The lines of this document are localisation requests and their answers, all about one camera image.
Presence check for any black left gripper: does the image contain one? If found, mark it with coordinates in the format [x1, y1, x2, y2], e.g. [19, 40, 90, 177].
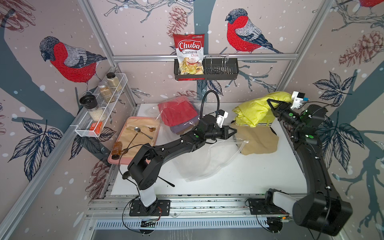
[204, 125, 238, 140]

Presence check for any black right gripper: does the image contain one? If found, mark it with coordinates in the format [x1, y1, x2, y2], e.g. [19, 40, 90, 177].
[267, 98, 303, 131]

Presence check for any neon yellow garment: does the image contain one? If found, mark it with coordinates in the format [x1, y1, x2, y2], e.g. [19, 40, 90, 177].
[233, 92, 292, 128]

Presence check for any beige knitted garment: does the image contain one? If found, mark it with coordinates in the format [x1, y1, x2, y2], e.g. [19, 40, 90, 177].
[231, 123, 279, 156]

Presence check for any clear plastic vacuum bag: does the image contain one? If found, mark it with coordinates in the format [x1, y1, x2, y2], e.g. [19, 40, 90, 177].
[147, 97, 247, 182]

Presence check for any red garment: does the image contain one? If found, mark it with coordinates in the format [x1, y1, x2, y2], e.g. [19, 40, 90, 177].
[158, 96, 198, 127]

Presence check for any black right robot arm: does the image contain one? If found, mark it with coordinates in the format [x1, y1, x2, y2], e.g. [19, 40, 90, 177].
[265, 99, 353, 236]

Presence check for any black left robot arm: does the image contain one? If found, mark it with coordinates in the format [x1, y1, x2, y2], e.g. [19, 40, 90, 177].
[123, 115, 237, 208]

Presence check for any red Chuba cassava chips bag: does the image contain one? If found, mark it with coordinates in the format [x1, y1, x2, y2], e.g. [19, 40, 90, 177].
[173, 34, 205, 75]

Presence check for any purple grey folded garment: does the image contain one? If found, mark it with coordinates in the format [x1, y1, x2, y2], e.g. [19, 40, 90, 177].
[170, 116, 199, 135]

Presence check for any black plastic fork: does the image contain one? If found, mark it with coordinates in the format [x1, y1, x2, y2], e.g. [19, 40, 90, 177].
[158, 176, 175, 188]

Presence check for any pink tray with beige mat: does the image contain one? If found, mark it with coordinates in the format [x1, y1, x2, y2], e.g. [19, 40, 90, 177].
[108, 117, 161, 165]

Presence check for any metal spoon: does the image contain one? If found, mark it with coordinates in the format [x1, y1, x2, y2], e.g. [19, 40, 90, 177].
[120, 126, 157, 156]

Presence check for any amber sauce bottle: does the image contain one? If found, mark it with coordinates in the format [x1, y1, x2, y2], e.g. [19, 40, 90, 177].
[111, 142, 123, 160]

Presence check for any yellow spice jar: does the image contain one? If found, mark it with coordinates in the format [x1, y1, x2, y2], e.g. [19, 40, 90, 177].
[106, 73, 122, 92]

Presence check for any brown spice jar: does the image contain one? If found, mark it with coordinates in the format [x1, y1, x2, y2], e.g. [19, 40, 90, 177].
[98, 82, 116, 103]

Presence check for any small red packet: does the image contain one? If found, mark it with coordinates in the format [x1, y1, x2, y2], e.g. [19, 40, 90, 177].
[89, 122, 103, 135]

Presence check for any clear acrylic spice shelf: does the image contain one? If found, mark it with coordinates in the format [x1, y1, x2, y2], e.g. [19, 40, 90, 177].
[75, 73, 128, 138]

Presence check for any black lid spice jar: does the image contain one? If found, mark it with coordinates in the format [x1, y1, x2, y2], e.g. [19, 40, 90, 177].
[79, 95, 107, 122]

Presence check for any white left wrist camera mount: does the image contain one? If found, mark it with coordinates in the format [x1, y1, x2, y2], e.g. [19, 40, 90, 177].
[216, 110, 229, 128]

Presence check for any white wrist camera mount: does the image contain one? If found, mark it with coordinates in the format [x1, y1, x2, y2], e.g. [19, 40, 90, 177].
[216, 110, 229, 128]
[291, 91, 309, 110]

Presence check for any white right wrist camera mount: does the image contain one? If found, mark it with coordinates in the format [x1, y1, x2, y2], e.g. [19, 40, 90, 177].
[291, 91, 309, 110]

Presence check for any black corrugated cable hose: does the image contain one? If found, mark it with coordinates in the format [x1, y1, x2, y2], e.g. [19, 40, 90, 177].
[199, 89, 220, 121]

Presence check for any black wire wall basket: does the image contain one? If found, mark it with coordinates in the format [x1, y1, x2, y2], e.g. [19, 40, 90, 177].
[174, 57, 239, 81]

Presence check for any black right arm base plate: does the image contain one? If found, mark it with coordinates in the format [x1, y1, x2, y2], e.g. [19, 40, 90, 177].
[245, 198, 281, 215]

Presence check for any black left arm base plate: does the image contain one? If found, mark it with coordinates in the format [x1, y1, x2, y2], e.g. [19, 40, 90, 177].
[129, 200, 171, 217]

